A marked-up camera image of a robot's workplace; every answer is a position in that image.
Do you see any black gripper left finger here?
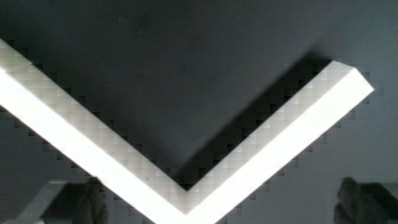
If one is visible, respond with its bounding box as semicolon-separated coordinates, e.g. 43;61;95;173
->
11;178;109;224

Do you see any white L-shaped corner fence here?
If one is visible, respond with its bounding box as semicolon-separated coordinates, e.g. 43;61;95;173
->
0;41;373;224

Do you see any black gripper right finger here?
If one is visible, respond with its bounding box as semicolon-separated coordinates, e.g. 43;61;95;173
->
334;177;398;224

